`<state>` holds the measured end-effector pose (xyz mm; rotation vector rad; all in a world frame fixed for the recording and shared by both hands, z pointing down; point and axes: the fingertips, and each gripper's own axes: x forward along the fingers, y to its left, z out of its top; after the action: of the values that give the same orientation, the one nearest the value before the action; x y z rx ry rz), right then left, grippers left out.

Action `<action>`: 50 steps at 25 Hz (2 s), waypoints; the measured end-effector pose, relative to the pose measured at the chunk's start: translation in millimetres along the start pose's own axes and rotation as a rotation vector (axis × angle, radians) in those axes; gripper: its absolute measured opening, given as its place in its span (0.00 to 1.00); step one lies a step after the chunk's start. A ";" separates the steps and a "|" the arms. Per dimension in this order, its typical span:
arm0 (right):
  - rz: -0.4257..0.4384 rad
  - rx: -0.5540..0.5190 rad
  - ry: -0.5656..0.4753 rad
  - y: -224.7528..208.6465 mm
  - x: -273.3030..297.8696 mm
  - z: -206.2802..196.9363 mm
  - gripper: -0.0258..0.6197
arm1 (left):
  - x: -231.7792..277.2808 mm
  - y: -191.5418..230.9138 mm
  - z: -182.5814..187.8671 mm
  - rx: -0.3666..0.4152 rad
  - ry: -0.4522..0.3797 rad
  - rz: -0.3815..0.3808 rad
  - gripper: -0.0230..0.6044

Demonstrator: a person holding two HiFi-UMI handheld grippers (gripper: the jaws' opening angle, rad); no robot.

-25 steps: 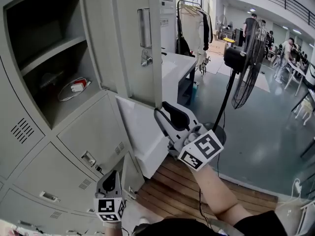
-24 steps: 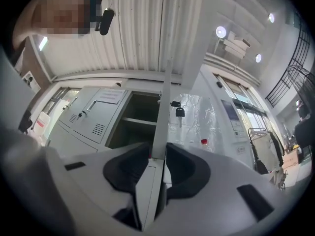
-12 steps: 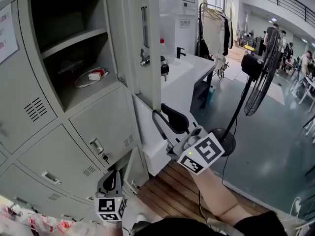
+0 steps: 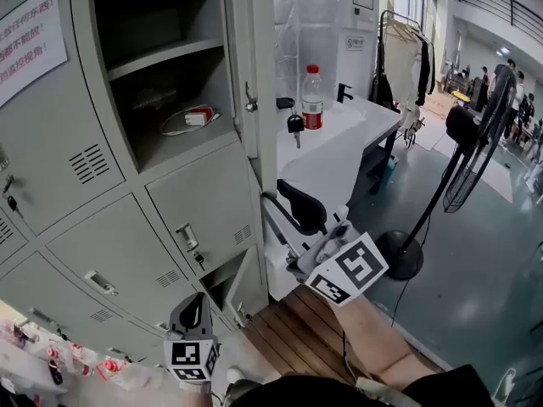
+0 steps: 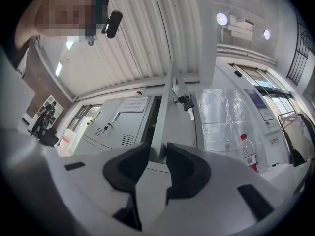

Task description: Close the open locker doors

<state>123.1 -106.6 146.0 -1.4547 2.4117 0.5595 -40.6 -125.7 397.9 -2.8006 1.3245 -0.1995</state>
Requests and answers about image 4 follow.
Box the person's left forearm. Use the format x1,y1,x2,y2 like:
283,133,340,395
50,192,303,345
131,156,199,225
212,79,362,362
182,390,213,407

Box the black balcony railing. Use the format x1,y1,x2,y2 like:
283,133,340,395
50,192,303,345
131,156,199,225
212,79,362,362
453,0,543,47

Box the person's right forearm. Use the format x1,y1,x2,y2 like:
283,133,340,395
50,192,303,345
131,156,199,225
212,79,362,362
333,293,447,392

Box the clothes rack with garments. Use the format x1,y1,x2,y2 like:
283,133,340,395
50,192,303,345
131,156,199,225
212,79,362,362
370,8,439,150

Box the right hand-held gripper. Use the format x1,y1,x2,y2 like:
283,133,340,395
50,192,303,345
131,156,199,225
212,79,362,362
261,180,390,307

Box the grey metal locker cabinet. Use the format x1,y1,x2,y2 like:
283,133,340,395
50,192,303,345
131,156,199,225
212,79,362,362
0,0,279,355

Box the white coiled cable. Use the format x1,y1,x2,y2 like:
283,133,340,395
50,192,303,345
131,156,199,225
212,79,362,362
159,107,222,138

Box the white power adapter cable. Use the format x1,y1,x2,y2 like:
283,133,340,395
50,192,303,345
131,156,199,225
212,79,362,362
491,365,518,400

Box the white paper notice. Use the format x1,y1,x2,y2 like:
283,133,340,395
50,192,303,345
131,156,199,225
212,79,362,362
0,0,70,109

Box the red-cap plastic bottle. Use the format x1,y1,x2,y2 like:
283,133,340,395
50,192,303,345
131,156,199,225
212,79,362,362
299,63,327,131

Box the person's left hand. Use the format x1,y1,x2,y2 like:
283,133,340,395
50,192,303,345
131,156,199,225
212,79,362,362
177,379,211,393

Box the white wall sign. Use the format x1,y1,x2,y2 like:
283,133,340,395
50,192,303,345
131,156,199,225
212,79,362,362
341,33,367,53

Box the person's black shirt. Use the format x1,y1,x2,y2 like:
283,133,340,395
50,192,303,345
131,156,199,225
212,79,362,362
227,363,496,407

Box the person's olive trousers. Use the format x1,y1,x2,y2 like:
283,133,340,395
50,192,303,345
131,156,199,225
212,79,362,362
226,378,265,404

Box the grey plastic bag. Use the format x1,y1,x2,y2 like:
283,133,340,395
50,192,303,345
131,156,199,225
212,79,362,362
132,87,178,110

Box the wooden slat platform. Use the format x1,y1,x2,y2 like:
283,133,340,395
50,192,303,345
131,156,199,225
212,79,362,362
241,284,446,387

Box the grey metal locker door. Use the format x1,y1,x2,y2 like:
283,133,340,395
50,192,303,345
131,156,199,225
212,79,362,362
0,249,128,343
222,245,270,328
223,0,279,195

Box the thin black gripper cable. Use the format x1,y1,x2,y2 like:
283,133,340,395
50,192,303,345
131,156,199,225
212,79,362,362
340,330,361,384

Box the black pedestal fan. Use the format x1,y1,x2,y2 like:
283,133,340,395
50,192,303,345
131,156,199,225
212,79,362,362
374,63,518,282

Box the white table dark legs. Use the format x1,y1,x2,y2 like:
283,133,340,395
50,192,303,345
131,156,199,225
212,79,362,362
334,93,403,198

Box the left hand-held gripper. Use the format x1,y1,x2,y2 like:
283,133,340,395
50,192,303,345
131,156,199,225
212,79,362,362
164,293,221,383

